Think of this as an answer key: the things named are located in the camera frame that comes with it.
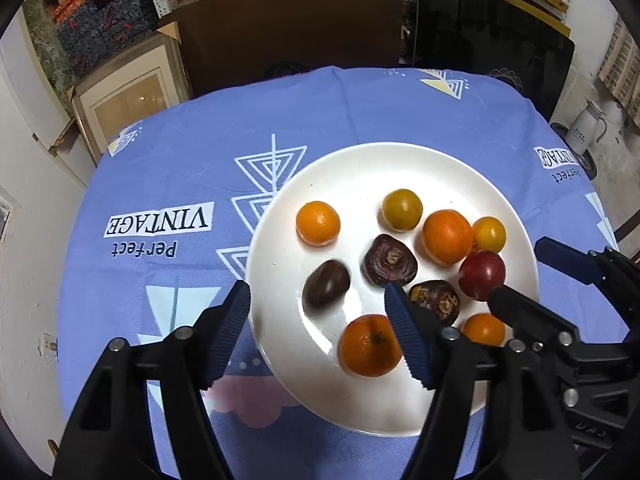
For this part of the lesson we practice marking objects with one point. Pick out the small orange fruit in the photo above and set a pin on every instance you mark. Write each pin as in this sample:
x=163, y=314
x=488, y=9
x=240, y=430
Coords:
x=482, y=329

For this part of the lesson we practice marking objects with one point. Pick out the blue printed tablecloth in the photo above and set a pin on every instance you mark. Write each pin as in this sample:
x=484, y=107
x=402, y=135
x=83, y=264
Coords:
x=175, y=185

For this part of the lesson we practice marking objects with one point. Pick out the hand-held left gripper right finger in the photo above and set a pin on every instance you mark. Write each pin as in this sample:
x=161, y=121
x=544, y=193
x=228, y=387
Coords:
x=407, y=335

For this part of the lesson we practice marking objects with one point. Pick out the large orange mandarin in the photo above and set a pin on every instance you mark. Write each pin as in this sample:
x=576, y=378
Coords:
x=447, y=236

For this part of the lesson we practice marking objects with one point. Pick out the orange mandarin with stem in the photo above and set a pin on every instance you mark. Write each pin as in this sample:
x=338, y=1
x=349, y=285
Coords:
x=367, y=347

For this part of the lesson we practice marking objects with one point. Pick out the white jug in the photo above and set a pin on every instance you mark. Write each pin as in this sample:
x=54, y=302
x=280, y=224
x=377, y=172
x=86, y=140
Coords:
x=587, y=127

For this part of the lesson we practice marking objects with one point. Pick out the green marble slab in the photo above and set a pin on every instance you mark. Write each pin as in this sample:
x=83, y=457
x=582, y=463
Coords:
x=47, y=45

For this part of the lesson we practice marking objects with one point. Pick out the wall socket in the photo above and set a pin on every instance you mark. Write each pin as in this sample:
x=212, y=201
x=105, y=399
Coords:
x=50, y=344

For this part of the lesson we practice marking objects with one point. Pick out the black round stand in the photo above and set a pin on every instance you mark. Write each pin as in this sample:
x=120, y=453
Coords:
x=585, y=162

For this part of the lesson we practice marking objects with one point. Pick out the yellow round fruit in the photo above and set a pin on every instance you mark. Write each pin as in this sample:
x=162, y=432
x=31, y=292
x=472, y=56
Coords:
x=402, y=209

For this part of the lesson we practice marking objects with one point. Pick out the dark water chestnut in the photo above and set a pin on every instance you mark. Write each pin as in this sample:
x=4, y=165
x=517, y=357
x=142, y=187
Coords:
x=390, y=260
x=434, y=300
x=326, y=285

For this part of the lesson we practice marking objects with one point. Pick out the brown board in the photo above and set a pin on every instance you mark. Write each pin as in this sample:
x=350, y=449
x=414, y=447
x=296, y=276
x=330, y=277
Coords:
x=290, y=25

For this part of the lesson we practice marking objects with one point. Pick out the wooden framed picture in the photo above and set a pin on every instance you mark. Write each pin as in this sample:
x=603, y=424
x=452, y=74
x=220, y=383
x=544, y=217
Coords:
x=130, y=100

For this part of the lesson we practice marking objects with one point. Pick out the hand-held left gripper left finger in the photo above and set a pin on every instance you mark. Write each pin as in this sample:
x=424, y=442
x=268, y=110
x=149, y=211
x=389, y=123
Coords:
x=225, y=340

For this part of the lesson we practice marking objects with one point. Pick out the white plate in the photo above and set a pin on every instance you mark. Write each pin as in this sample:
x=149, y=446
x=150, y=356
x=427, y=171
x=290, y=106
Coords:
x=350, y=180

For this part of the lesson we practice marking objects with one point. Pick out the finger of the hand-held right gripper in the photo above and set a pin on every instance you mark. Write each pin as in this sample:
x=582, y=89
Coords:
x=530, y=317
x=565, y=262

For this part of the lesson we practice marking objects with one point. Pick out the small yellow-orange fruit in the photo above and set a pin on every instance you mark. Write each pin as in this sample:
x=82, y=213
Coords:
x=489, y=234

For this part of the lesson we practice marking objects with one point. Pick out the stack of patterned boxes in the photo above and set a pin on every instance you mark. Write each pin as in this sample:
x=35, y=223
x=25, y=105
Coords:
x=100, y=15

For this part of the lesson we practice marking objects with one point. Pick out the dark red plum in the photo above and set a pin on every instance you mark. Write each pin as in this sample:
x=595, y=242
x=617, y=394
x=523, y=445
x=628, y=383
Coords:
x=480, y=272

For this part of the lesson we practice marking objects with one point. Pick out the black glossy panel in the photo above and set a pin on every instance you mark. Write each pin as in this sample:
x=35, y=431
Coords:
x=490, y=35

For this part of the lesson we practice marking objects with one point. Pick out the brick pattern board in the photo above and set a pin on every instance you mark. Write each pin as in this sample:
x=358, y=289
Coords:
x=625, y=70

